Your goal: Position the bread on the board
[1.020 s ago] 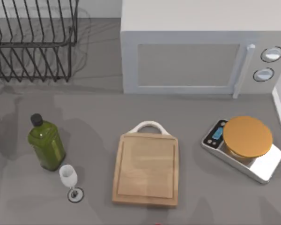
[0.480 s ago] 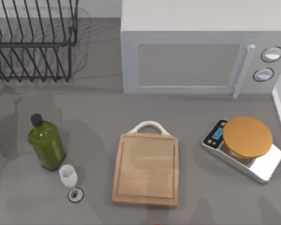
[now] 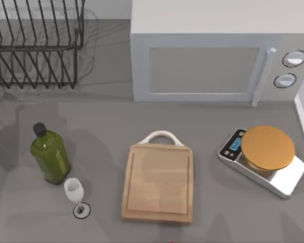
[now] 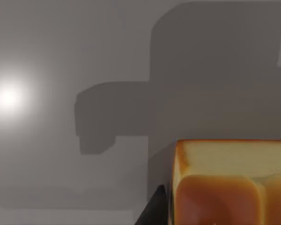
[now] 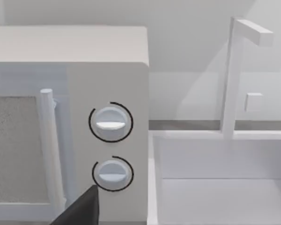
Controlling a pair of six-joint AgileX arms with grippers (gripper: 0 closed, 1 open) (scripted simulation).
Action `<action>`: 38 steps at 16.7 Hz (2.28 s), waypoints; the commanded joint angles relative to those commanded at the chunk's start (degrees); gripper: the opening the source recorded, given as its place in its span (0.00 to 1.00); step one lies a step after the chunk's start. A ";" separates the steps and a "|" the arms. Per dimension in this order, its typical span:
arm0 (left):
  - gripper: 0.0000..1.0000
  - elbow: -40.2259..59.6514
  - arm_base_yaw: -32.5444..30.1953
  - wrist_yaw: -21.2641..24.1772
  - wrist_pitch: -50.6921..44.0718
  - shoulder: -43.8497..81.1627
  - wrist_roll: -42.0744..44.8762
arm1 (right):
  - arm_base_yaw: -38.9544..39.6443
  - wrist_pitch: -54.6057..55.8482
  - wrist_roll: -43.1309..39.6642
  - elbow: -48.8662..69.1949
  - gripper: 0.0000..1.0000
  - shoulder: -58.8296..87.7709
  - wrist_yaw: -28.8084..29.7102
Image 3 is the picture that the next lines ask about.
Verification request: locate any microwave knob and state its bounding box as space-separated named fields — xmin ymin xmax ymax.
xmin=282 ymin=50 xmax=304 ymax=68
xmin=273 ymin=73 xmax=298 ymax=89

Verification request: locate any clear wine glass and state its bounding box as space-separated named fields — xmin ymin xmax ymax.
xmin=63 ymin=178 xmax=92 ymax=219

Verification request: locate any microwave door handle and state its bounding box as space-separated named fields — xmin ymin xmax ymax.
xmin=251 ymin=47 xmax=277 ymax=107

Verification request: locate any pale microwave oven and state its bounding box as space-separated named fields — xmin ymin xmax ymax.
xmin=130 ymin=0 xmax=304 ymax=103

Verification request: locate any black wire dish rack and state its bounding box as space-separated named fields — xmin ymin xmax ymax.
xmin=0 ymin=0 xmax=86 ymax=90

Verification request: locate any wooden cutting board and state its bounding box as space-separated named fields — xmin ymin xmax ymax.
xmin=121 ymin=130 xmax=194 ymax=227

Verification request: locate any silver kitchen scale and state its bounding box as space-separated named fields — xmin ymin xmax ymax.
xmin=217 ymin=125 xmax=304 ymax=199

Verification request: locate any green glass bottle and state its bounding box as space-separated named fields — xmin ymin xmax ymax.
xmin=29 ymin=122 xmax=72 ymax=185

